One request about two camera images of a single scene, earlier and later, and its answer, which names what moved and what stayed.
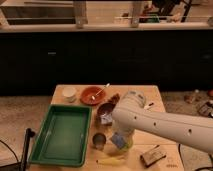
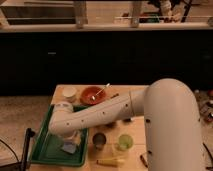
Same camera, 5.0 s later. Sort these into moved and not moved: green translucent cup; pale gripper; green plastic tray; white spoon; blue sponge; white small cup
Moved: blue sponge; pale gripper
Not moved: white small cup; white spoon; green plastic tray; green translucent cup
